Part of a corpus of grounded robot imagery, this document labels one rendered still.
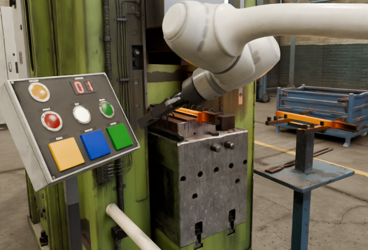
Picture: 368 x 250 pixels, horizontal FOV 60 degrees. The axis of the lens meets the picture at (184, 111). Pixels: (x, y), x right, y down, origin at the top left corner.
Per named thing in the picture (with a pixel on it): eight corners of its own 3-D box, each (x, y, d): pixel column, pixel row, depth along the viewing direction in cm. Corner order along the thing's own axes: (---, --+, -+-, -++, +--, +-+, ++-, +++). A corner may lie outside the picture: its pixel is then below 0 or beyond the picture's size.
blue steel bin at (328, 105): (373, 136, 481) (377, 88, 469) (349, 146, 432) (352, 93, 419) (300, 124, 573) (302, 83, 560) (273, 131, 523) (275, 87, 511)
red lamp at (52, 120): (63, 129, 85) (62, 112, 84) (44, 131, 82) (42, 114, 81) (60, 126, 87) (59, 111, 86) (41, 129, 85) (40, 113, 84)
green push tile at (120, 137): (133, 143, 102) (123, 122, 103) (117, 150, 96) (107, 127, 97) (130, 145, 103) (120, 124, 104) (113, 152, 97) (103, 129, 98)
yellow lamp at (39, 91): (50, 100, 85) (49, 84, 85) (31, 101, 83) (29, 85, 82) (47, 98, 88) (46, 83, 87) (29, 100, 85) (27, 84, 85)
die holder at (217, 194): (246, 221, 154) (248, 130, 146) (180, 248, 133) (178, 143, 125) (182, 183, 200) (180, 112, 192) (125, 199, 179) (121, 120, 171)
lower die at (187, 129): (215, 131, 143) (215, 113, 141) (177, 138, 132) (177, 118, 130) (166, 117, 177) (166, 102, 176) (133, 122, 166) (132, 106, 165)
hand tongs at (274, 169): (327, 148, 196) (327, 147, 196) (333, 150, 193) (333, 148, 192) (264, 171, 160) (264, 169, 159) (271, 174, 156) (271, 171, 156)
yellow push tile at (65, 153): (85, 162, 85) (74, 136, 86) (61, 171, 79) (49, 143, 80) (81, 164, 86) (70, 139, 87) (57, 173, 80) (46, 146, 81)
